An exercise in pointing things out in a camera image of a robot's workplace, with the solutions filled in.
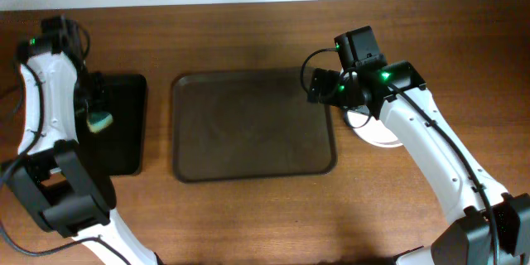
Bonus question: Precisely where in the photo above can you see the green scrubbing sponge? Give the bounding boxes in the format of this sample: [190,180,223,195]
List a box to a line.
[86,111,113,134]

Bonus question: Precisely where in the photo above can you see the white plate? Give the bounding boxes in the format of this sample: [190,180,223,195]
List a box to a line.
[344,107,402,148]

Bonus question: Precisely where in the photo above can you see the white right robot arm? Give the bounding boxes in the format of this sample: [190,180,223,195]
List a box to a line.
[307,61,529,265]

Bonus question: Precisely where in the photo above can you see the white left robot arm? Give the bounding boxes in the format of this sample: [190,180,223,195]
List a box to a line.
[1,33,161,264]

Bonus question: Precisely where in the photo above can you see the black plastic tray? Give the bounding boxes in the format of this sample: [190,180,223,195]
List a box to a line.
[75,73,147,176]

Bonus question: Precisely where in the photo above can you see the brown serving tray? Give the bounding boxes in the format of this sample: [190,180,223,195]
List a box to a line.
[171,68,338,183]

